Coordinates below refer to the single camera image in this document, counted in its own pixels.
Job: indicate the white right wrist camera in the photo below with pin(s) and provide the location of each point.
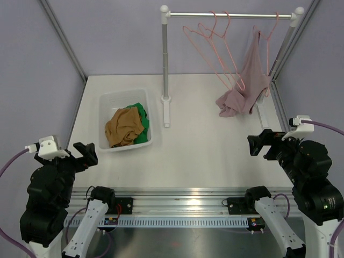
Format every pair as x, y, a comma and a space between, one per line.
300, 127

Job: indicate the brown tank top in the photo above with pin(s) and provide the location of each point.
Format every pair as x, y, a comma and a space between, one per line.
124, 127

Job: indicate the pink hanger under mauve top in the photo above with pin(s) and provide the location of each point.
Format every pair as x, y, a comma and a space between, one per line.
267, 39

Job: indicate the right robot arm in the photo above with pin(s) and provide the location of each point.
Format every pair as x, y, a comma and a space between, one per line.
306, 164

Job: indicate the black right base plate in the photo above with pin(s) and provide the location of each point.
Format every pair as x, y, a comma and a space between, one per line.
238, 206

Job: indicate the green tank top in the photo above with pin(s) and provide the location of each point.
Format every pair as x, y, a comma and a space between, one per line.
143, 136

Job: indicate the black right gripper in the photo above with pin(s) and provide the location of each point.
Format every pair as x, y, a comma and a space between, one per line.
268, 136

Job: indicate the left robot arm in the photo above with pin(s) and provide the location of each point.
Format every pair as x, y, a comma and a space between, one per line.
50, 189

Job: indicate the silver and white clothes rack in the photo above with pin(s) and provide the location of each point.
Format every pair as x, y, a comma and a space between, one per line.
166, 98

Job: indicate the aluminium mounting rail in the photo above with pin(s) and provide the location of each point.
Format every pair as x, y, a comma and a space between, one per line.
179, 202

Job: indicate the right aluminium frame post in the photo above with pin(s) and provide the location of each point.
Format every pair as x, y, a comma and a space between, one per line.
298, 24

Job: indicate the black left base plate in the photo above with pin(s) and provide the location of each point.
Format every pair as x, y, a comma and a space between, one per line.
124, 205

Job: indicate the aluminium frame post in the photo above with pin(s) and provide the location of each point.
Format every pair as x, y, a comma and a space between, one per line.
52, 18
298, 24

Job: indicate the mauve tank top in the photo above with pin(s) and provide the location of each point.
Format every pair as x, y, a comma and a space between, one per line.
251, 83

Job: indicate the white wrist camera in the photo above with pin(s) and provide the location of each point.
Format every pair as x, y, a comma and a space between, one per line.
48, 148
300, 127

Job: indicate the white perforated plastic basket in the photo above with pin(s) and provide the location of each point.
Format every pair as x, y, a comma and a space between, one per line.
109, 103

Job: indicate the white slotted cable duct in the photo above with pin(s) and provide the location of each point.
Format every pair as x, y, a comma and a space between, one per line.
178, 222

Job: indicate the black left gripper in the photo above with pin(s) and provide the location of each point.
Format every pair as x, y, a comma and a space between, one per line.
90, 157

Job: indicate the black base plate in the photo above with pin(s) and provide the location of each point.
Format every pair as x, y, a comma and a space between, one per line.
124, 205
238, 206

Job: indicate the left aluminium frame post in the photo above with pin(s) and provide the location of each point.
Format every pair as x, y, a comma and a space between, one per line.
52, 18

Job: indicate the pink wire hanger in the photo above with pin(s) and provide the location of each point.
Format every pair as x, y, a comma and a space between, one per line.
213, 47

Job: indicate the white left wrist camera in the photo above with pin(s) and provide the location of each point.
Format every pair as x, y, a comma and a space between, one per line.
48, 148

